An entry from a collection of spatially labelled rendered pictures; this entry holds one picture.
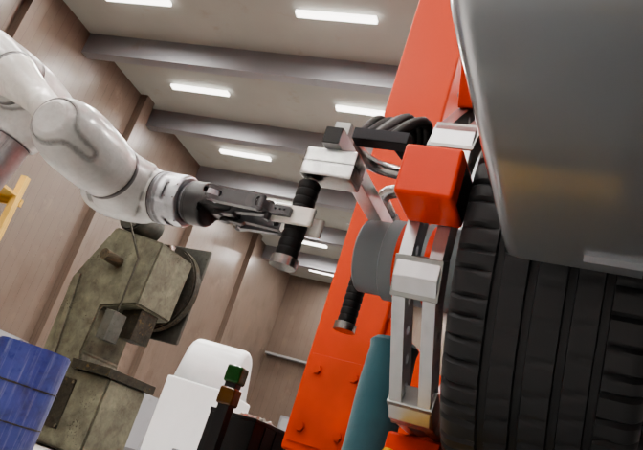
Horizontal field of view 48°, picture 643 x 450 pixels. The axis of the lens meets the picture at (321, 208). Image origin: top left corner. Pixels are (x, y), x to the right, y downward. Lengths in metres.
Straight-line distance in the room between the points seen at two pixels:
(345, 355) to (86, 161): 0.80
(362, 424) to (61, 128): 0.68
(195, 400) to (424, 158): 6.40
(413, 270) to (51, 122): 0.57
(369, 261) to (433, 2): 1.08
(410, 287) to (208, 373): 6.38
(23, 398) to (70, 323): 4.11
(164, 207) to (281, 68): 10.48
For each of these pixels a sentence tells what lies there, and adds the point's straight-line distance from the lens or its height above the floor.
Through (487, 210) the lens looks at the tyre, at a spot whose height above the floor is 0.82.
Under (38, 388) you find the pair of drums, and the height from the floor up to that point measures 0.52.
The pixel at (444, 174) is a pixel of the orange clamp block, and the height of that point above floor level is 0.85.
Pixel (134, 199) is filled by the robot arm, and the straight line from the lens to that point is 1.24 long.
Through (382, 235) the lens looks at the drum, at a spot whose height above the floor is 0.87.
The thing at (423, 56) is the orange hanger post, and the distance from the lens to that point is 2.01.
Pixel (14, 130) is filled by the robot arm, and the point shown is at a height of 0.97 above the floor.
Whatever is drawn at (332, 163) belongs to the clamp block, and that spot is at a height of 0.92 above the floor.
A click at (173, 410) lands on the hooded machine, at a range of 7.27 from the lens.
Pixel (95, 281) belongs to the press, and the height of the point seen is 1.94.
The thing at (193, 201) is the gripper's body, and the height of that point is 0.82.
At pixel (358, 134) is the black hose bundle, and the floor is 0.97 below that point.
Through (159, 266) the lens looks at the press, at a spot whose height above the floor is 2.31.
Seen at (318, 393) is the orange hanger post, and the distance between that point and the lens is 1.68.
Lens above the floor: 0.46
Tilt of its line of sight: 20 degrees up
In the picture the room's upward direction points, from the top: 18 degrees clockwise
